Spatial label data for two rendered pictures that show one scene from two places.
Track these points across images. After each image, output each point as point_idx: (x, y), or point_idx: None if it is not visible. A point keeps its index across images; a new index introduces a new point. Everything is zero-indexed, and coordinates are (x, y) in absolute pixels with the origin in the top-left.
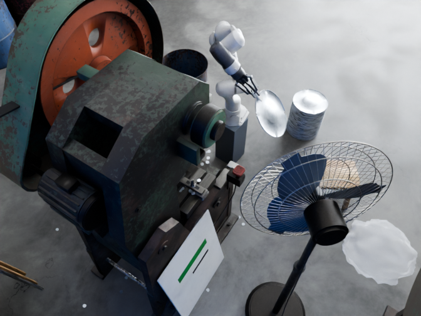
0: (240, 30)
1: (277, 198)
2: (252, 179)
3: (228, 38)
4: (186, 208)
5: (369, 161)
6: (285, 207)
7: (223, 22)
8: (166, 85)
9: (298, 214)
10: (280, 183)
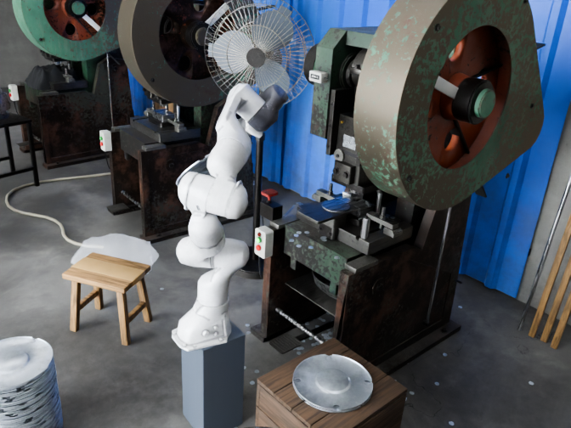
0: (183, 176)
1: (282, 68)
2: (309, 30)
3: (254, 91)
4: (341, 195)
5: (232, 10)
6: (276, 73)
7: (225, 145)
8: (364, 30)
9: (268, 76)
10: (291, 29)
